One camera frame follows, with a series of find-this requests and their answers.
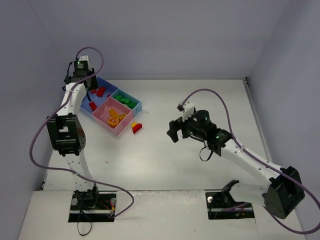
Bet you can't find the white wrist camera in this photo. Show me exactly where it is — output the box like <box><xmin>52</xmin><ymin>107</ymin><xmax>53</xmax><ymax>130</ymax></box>
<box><xmin>77</xmin><ymin>55</ymin><xmax>90</xmax><ymax>61</ymax></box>
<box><xmin>177</xmin><ymin>101</ymin><xmax>196</xmax><ymax>122</ymax></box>

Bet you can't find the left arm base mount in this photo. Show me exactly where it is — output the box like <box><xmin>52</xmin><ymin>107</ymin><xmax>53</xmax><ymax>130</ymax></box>
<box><xmin>68</xmin><ymin>192</ymin><xmax>117</xmax><ymax>223</ymax></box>

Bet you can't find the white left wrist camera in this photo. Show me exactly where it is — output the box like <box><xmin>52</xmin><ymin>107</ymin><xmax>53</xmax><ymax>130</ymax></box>
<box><xmin>77</xmin><ymin>55</ymin><xmax>90</xmax><ymax>61</ymax></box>

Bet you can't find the light blue container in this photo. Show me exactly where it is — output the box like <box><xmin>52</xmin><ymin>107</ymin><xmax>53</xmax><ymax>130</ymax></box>
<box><xmin>111</xmin><ymin>89</ymin><xmax>142</xmax><ymax>117</ymax></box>

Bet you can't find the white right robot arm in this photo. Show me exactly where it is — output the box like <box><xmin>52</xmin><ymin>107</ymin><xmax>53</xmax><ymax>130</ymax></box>
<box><xmin>167</xmin><ymin>110</ymin><xmax>305</xmax><ymax>220</ymax></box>

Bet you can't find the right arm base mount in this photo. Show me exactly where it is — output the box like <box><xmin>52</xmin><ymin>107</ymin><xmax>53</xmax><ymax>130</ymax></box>
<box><xmin>205</xmin><ymin>191</ymin><xmax>255</xmax><ymax>220</ymax></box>

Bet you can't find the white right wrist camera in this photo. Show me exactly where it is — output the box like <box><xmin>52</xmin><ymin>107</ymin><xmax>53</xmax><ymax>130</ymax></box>
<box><xmin>177</xmin><ymin>101</ymin><xmax>196</xmax><ymax>122</ymax></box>

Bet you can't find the red bottom lego brick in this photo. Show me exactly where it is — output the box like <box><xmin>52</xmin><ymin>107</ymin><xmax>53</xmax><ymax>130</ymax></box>
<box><xmin>96</xmin><ymin>86</ymin><xmax>106</xmax><ymax>98</ymax></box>

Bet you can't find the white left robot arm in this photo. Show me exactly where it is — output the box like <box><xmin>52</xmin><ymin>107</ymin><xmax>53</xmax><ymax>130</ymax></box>
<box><xmin>46</xmin><ymin>55</ymin><xmax>98</xmax><ymax>201</ymax></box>

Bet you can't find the dark blue container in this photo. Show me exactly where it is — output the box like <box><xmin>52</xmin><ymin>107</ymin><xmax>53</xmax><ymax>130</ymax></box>
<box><xmin>80</xmin><ymin>77</ymin><xmax>118</xmax><ymax>117</ymax></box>

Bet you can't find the long yellow lego brick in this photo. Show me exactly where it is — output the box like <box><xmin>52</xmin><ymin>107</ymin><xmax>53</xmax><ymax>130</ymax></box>
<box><xmin>108</xmin><ymin>108</ymin><xmax>119</xmax><ymax>118</ymax></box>

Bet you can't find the pink container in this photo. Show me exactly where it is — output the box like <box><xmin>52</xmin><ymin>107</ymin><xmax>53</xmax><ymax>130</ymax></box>
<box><xmin>92</xmin><ymin>97</ymin><xmax>134</xmax><ymax>136</ymax></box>

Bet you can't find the green curved lego brick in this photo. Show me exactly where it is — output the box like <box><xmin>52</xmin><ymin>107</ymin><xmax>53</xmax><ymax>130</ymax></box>
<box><xmin>119</xmin><ymin>98</ymin><xmax>131</xmax><ymax>105</ymax></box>

